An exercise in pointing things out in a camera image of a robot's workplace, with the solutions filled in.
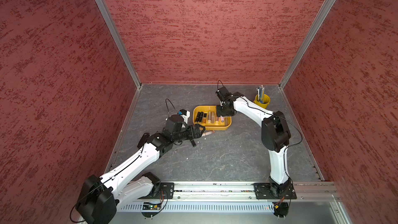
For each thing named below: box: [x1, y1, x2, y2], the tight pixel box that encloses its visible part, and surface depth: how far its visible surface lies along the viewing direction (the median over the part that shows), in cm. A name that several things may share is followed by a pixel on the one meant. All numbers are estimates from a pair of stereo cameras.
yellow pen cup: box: [253, 93, 271, 109], surface depth 102 cm
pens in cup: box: [256, 84, 265, 104], surface depth 100 cm
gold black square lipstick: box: [202, 112, 208, 125], surface depth 102 cm
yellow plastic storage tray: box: [192, 105, 232, 131], surface depth 102 cm
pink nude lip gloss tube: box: [201, 130, 216, 137], surface depth 96 cm
